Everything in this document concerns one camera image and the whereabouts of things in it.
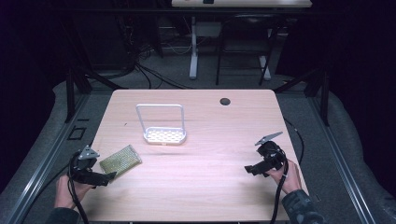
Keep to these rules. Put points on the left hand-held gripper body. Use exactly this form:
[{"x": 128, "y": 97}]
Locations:
[{"x": 83, "y": 166}]

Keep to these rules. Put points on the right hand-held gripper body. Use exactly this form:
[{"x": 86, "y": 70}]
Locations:
[{"x": 271, "y": 155}]

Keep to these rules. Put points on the person's right hand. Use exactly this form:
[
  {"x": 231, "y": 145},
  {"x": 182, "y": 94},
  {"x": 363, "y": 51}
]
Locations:
[{"x": 291, "y": 179}]

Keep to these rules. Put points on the person's left hand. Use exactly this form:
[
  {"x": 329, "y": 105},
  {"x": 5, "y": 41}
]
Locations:
[{"x": 65, "y": 193}]

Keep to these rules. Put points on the green scouring pad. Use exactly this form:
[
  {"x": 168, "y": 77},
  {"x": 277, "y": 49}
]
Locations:
[{"x": 120, "y": 161}]

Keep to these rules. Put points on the black chair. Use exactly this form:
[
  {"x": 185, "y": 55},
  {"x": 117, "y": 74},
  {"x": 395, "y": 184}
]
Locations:
[{"x": 246, "y": 34}]

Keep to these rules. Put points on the white standing desk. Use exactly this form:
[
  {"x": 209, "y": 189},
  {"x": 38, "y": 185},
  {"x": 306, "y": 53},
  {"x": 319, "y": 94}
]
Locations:
[{"x": 243, "y": 3}]

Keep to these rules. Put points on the aluminium floor rail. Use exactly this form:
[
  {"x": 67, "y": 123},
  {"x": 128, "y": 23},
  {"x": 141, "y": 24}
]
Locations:
[
  {"x": 339, "y": 161},
  {"x": 40, "y": 171}
]

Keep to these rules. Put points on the black frame strut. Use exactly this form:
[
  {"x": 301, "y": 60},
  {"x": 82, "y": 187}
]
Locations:
[
  {"x": 323, "y": 93},
  {"x": 70, "y": 93}
]

